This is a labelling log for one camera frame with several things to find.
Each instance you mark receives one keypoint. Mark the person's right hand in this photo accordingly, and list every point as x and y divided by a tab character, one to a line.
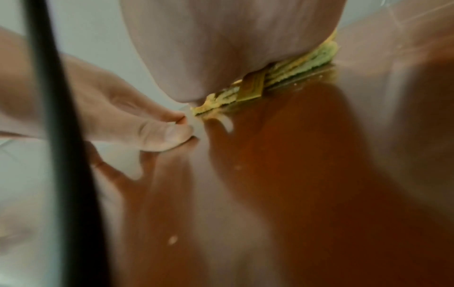
230	33

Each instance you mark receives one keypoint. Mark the person's left hand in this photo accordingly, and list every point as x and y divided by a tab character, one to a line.
106	112

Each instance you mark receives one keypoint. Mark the yellow cleaning cloth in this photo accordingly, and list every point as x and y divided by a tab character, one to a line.
312	60

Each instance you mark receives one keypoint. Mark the red-brown wooden table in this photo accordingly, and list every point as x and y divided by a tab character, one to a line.
301	182

